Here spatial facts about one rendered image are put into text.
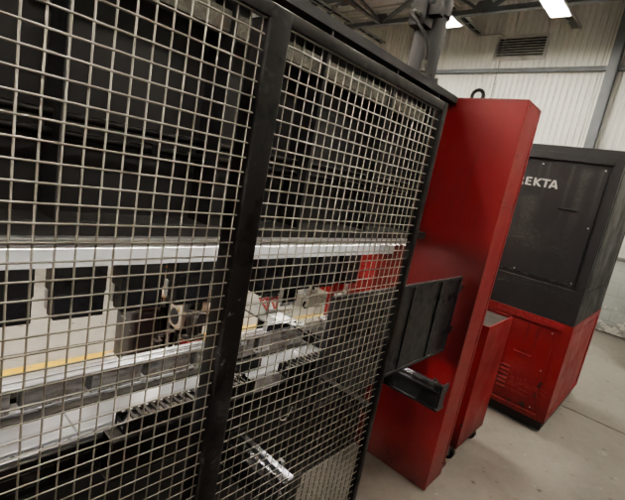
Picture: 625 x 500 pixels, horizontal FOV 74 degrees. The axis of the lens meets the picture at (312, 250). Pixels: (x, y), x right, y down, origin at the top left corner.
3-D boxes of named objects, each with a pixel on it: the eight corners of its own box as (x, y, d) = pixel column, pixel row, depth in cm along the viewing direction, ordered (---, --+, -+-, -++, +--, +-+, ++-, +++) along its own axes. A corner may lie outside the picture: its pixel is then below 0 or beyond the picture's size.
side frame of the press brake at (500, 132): (340, 409, 325) (407, 104, 283) (441, 474, 271) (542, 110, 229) (319, 419, 307) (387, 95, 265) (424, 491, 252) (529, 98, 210)
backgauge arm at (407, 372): (342, 353, 246) (347, 331, 244) (442, 408, 205) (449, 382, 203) (334, 356, 240) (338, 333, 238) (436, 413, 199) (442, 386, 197)
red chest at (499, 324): (420, 406, 352) (448, 294, 334) (478, 438, 320) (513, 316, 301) (388, 426, 314) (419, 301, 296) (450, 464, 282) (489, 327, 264)
